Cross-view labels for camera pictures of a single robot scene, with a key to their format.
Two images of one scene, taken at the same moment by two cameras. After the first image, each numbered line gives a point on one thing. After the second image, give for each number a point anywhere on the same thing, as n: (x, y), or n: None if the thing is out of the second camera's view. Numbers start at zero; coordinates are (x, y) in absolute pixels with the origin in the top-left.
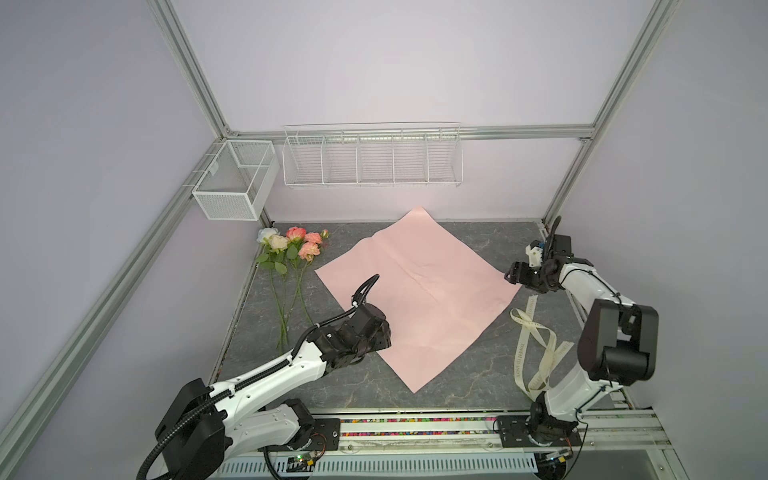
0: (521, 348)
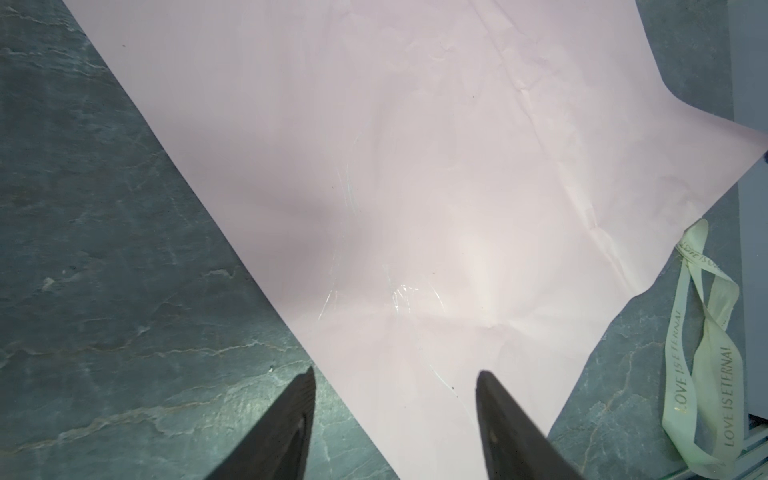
0: (705, 396)
